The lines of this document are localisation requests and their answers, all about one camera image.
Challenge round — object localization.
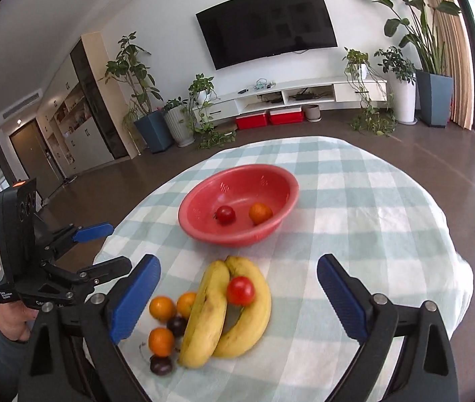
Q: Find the beige curtain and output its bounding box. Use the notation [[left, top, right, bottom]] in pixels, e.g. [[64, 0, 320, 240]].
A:
[[419, 0, 474, 130]]

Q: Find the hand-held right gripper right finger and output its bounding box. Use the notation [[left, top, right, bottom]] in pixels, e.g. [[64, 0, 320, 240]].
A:
[[317, 253, 460, 402]]

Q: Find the orange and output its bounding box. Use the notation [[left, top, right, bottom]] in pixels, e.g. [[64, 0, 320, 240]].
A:
[[149, 296, 177, 323], [248, 202, 274, 225], [148, 327, 175, 357], [176, 292, 198, 319]]

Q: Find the person's left hand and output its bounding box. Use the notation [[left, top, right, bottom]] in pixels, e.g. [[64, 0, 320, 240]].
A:
[[0, 299, 39, 344]]

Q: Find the red cooler box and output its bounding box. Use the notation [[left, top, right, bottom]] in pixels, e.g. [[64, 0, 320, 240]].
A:
[[235, 111, 269, 130], [269, 108, 305, 125]]

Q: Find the dark purple plum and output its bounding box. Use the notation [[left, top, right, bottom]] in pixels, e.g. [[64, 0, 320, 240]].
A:
[[166, 316, 188, 338], [149, 354, 174, 376]]

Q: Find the green white checked tablecloth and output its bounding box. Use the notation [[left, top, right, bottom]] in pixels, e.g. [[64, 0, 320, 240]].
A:
[[82, 135, 475, 402]]

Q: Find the yellow banana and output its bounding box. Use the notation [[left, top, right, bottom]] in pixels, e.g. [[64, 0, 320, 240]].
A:
[[212, 255, 272, 359], [177, 260, 232, 369]]

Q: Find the white television cabinet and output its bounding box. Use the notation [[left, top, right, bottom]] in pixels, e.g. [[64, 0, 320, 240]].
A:
[[191, 76, 389, 124]]

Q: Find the plant in white ribbed pot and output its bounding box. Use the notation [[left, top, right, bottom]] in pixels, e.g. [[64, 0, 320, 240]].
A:
[[162, 98, 196, 147]]

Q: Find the brown entrance door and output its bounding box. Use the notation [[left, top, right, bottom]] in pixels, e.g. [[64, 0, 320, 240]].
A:
[[9, 118, 65, 198]]

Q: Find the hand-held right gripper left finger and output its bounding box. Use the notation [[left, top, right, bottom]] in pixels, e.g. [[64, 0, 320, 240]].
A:
[[17, 254, 163, 402]]

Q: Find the red tomato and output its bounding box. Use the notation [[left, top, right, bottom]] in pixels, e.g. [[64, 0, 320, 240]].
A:
[[214, 205, 237, 224], [226, 275, 256, 306]]

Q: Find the white shelf cabinet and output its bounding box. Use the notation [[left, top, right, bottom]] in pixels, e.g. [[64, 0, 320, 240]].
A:
[[37, 79, 116, 177]]

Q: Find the red plastic bowl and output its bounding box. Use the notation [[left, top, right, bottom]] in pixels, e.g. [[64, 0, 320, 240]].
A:
[[178, 165, 299, 248]]

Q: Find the leafy tree in blue planter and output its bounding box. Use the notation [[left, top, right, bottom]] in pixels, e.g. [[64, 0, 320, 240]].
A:
[[99, 31, 175, 154]]

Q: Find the plant in tall white pot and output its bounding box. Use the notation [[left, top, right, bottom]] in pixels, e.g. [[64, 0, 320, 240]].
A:
[[375, 46, 418, 125]]

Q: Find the dark glass cabinet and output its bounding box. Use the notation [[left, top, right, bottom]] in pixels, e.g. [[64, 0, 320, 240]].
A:
[[71, 38, 130, 160]]

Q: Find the wall-mounted black television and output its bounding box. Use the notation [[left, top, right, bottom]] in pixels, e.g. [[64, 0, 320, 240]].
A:
[[195, 0, 339, 71]]

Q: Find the trailing pothos plant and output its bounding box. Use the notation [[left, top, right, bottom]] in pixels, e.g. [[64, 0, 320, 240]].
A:
[[343, 47, 397, 137], [187, 73, 238, 150]]

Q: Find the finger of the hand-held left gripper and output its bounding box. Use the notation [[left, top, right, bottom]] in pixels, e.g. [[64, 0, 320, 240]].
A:
[[40, 256, 133, 302], [38, 223, 115, 266]]

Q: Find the large-leaf plant in blue planter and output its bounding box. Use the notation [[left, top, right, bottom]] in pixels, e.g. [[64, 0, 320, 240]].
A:
[[348, 0, 462, 127]]

